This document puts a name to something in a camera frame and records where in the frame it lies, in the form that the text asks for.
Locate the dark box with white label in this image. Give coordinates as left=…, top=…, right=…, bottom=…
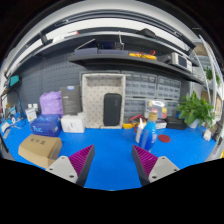
left=154, top=119, right=168, bottom=130

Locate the clear box with coloured parts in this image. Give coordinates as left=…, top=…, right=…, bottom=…
left=144, top=99, right=168, bottom=120

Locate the black flat case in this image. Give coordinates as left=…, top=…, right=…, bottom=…
left=165, top=116, right=188, bottom=130

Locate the green potted plant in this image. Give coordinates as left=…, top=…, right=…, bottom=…
left=176, top=91, right=216, bottom=129

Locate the yellow multimeter with red leads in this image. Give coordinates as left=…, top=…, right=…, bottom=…
left=122, top=114, right=142, bottom=130

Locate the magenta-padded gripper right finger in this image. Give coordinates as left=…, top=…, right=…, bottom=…
left=131, top=144, right=181, bottom=187

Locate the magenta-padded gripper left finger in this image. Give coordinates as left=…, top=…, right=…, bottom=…
left=45, top=144, right=96, bottom=188

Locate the flat round red coaster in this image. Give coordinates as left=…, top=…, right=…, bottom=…
left=157, top=133, right=172, bottom=144

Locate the black rounded speaker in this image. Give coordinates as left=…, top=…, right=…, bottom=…
left=102, top=92, right=123, bottom=127

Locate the white metal rack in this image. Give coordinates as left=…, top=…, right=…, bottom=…
left=191, top=36, right=224, bottom=134

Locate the blue drink bottle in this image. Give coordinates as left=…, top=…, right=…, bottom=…
left=138, top=112, right=159, bottom=153

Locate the purple plastic bag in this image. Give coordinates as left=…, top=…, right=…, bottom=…
left=39, top=90, right=64, bottom=117

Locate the brown cardboard box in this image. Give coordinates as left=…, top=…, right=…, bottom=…
left=17, top=134, right=63, bottom=169

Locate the small white carton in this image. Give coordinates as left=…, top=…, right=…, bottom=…
left=25, top=107, right=38, bottom=123

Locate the grey small-parts drawer cabinet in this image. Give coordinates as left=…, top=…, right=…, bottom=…
left=123, top=97, right=148, bottom=122
left=165, top=99, right=181, bottom=118
left=123, top=71, right=158, bottom=98
left=156, top=75, right=182, bottom=101

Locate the small white block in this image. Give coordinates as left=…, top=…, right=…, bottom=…
left=203, top=129, right=213, bottom=142

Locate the blue packet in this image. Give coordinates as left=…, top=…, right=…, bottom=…
left=30, top=114, right=62, bottom=137

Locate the dark grey upright box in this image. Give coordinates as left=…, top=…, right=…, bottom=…
left=60, top=85, right=83, bottom=116

